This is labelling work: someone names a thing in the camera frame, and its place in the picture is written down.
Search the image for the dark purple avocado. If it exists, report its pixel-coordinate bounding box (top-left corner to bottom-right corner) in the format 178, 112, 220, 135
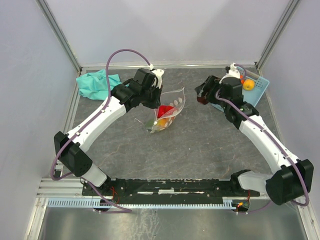
196, 96, 208, 105

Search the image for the red apple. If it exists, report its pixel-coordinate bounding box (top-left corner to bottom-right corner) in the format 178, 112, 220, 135
157, 105, 174, 119

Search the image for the clear dotted zip bag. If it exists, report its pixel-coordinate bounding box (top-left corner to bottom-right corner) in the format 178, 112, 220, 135
144, 87, 186, 134

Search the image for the green orange mango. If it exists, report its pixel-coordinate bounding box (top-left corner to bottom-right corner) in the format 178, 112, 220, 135
145, 117, 171, 130

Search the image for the light blue plastic basket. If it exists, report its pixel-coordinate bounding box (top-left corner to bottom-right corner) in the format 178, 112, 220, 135
211, 72, 271, 112

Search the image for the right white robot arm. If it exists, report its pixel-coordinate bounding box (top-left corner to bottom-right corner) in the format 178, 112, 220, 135
195, 74, 314, 207

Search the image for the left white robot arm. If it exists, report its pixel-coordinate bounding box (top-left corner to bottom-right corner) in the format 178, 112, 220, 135
54, 68, 165, 195

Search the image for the orange tangerine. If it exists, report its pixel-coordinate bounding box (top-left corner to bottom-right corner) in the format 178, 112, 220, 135
240, 75, 245, 85

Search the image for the teal crumpled cloth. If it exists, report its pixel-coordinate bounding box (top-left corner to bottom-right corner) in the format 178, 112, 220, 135
75, 69, 130, 102

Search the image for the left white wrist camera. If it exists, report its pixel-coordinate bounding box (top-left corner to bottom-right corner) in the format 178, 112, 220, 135
148, 64, 165, 89

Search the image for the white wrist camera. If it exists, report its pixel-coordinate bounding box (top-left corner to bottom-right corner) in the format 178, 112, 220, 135
219, 62, 242, 84
148, 64, 165, 89

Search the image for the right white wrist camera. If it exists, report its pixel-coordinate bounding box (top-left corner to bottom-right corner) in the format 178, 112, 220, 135
219, 62, 242, 84

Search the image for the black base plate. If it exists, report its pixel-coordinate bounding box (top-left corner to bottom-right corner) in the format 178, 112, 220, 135
81, 178, 260, 208

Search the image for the light blue cable duct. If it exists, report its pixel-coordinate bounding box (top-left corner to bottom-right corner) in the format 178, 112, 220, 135
47, 197, 236, 210

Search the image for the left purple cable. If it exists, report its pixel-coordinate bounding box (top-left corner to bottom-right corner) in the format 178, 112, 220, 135
49, 48, 154, 214

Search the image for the purple cable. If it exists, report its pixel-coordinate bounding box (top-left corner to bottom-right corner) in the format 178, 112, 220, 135
49, 48, 154, 214
214, 63, 310, 215

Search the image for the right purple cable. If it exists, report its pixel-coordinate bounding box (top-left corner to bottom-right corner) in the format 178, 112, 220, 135
214, 63, 310, 215

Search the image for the aluminium frame rail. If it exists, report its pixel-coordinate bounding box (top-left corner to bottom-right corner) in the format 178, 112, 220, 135
38, 178, 269, 198

